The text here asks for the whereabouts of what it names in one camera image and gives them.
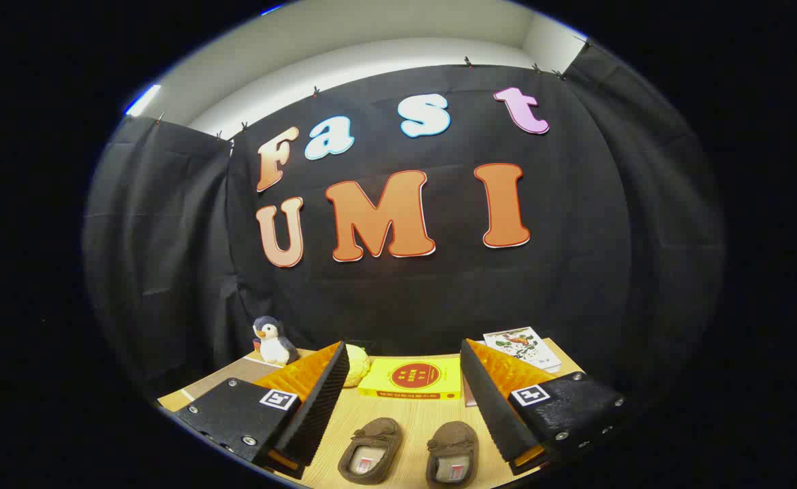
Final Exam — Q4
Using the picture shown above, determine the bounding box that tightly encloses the yellow round plush cushion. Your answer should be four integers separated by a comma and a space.
344, 344, 372, 388

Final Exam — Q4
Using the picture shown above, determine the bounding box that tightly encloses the white ceiling light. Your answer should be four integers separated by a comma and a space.
125, 84, 162, 116

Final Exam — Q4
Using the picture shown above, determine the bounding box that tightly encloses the yellow book with red circle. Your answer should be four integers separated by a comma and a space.
357, 357, 463, 400

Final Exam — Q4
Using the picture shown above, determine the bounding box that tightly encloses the black backdrop cloth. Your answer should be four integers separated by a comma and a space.
82, 44, 725, 408

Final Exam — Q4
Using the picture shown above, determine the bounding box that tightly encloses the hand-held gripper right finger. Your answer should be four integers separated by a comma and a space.
461, 339, 628, 476

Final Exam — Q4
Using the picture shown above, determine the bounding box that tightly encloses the brown fuzzy shoe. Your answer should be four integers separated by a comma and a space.
426, 421, 479, 489
337, 417, 404, 486

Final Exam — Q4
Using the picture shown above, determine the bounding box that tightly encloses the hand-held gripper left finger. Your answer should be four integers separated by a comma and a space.
173, 342, 350, 480

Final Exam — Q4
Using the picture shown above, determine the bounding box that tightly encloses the penguin plush toy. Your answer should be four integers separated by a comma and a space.
252, 316, 300, 365

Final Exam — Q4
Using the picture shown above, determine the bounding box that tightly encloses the white illustrated book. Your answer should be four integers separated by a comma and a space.
483, 327, 562, 373

